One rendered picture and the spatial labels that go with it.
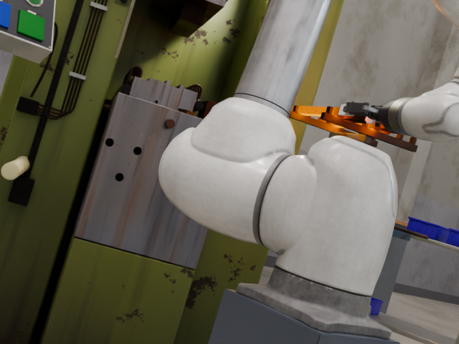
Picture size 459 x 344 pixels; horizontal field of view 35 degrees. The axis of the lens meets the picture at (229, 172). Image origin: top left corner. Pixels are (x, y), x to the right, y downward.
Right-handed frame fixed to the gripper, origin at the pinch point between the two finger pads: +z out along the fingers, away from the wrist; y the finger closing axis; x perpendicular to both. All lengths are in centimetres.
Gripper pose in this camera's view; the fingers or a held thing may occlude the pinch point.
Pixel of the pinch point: (356, 113)
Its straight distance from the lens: 195.4
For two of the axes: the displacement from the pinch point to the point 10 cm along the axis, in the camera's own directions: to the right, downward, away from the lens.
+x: 2.9, -9.6, 0.1
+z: -3.7, -1.0, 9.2
